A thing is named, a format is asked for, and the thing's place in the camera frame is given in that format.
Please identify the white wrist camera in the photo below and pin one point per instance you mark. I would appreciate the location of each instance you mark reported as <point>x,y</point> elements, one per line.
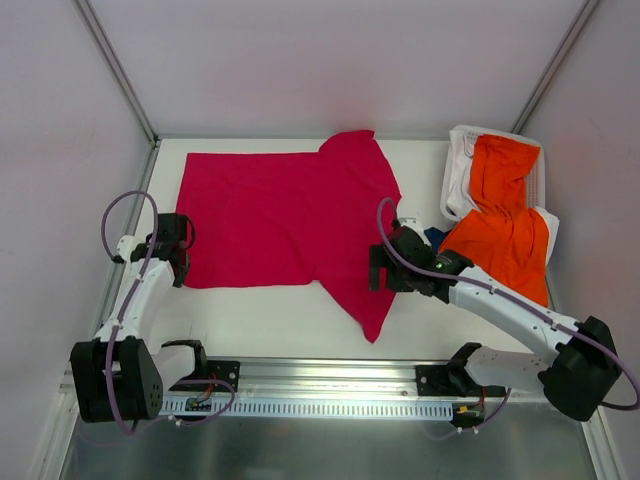
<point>411,222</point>
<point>124,249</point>

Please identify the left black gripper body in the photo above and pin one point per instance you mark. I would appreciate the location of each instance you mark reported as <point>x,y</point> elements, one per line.
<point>181,270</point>

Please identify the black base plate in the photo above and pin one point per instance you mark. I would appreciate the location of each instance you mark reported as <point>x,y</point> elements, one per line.
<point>444,381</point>
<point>200,380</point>

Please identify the magenta t shirt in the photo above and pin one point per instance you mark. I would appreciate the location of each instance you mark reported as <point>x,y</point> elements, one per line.
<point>290,219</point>

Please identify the aluminium frame post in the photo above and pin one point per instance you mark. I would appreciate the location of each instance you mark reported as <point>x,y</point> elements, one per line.
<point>561,54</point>
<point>99,36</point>

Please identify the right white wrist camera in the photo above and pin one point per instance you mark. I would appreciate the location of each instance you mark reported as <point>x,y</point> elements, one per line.
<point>411,222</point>

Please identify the right aluminium frame post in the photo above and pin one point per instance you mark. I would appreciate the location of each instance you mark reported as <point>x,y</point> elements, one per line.
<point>561,54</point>

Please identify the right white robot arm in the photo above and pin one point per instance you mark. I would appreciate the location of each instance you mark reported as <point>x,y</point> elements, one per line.
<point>572,363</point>

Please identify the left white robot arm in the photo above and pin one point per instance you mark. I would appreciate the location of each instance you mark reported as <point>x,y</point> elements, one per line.
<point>116,369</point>

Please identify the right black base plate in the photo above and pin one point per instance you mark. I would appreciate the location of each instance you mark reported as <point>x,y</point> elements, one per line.
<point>444,381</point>

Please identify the orange t shirt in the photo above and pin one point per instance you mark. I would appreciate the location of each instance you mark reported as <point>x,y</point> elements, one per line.
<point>503,236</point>

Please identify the white t shirt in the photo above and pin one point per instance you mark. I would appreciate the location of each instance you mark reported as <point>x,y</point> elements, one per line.
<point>462,170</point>

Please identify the left aluminium frame post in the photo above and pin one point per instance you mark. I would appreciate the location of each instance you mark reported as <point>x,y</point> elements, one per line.
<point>99,36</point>

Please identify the white slotted cable duct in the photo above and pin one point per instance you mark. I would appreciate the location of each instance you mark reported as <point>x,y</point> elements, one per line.
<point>185,407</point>

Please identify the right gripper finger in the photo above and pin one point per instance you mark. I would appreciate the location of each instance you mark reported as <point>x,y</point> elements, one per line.
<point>378,279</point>
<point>378,257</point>

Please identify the aluminium mounting rail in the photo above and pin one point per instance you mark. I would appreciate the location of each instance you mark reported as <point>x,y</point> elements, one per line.
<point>287,379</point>

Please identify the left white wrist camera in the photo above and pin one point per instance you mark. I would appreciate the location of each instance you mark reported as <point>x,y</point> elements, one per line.
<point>124,249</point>

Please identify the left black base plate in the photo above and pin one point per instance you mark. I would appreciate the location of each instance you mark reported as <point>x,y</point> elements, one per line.
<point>200,380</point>

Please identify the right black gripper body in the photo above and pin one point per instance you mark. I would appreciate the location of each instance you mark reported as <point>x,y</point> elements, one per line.
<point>377,267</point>

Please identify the white laundry basket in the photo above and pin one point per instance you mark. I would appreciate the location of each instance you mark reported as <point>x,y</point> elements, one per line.
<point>535,175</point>

